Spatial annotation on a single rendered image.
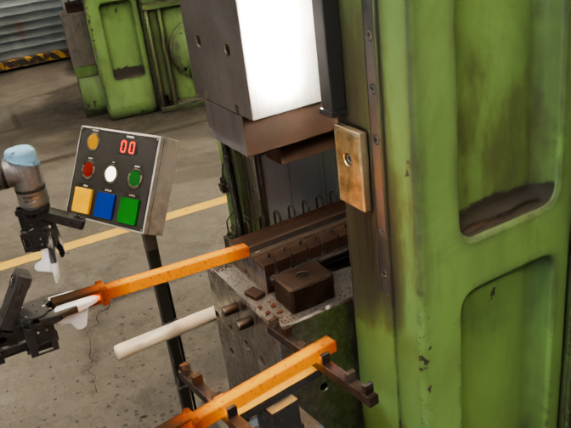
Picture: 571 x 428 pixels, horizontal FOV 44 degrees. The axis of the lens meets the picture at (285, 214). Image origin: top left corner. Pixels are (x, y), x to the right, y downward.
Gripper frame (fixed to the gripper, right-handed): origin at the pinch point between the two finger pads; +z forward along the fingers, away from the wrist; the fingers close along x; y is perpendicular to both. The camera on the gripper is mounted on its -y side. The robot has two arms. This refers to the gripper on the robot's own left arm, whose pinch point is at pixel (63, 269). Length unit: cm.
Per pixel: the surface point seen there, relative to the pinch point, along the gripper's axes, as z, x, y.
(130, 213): -7.3, -12.4, -19.6
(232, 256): -17, 43, -44
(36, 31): 54, -753, 112
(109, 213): -6.0, -18.0, -13.1
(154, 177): -16.7, -13.1, -28.2
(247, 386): -8, 74, -41
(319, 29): -62, 43, -67
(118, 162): -18.7, -24.2, -18.4
